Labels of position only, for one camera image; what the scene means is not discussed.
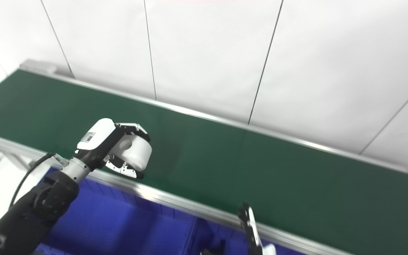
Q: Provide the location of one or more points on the blue plastic bin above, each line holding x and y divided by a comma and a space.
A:
119, 223
228, 237

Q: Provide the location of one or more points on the green conveyor belt aluminium frame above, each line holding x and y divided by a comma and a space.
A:
260, 166

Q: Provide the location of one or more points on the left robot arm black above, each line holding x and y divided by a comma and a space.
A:
37, 209

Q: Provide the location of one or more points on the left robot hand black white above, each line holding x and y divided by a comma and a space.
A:
94, 141

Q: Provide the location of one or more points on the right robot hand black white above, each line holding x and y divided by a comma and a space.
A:
251, 230

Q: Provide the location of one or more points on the white round plastic part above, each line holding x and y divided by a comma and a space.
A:
138, 152

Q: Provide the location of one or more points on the black plastic part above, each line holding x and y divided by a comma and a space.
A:
215, 249

